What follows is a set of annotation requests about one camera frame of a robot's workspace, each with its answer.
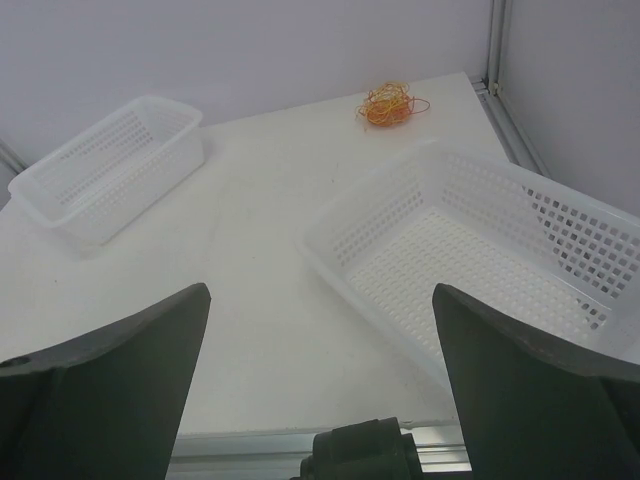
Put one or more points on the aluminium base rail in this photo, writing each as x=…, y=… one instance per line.
x=277, y=455

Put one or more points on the white right plastic basket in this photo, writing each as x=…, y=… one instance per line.
x=526, y=245

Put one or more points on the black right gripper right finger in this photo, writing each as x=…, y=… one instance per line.
x=532, y=405

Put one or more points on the white plastic basket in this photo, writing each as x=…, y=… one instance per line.
x=96, y=184
x=526, y=245

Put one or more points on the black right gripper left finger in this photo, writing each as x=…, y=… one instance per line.
x=106, y=404

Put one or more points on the white left plastic basket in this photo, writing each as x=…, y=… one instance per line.
x=96, y=184

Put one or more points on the aluminium frame post right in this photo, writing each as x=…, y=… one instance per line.
x=490, y=90

